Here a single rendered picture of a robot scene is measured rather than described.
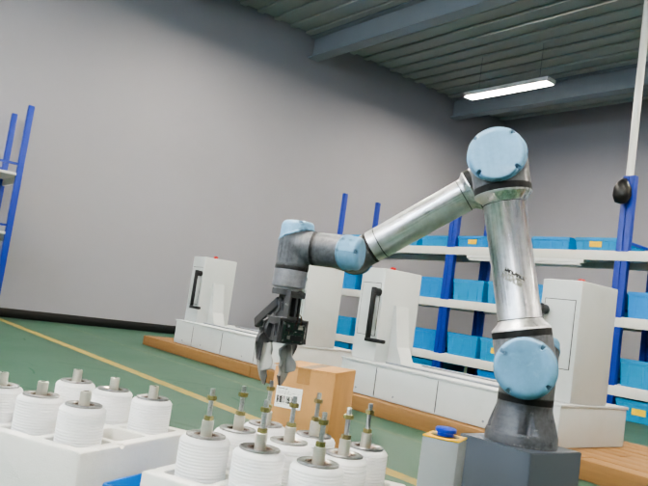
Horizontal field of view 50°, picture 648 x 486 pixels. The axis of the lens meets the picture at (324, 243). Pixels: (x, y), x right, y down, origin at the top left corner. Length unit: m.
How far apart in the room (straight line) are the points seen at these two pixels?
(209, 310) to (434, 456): 4.54
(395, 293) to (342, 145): 5.58
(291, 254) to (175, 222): 6.59
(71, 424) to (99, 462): 0.09
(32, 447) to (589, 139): 10.13
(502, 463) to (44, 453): 0.91
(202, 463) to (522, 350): 0.63
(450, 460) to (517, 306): 0.32
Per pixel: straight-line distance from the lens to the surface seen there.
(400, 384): 3.80
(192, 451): 1.36
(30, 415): 1.62
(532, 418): 1.54
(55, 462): 1.53
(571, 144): 11.24
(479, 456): 1.56
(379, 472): 1.48
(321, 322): 4.69
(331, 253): 1.50
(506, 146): 1.44
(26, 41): 7.75
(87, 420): 1.54
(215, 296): 5.79
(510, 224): 1.43
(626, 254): 6.11
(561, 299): 3.30
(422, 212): 1.60
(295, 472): 1.27
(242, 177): 8.55
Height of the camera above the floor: 0.52
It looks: 5 degrees up
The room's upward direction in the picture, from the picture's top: 8 degrees clockwise
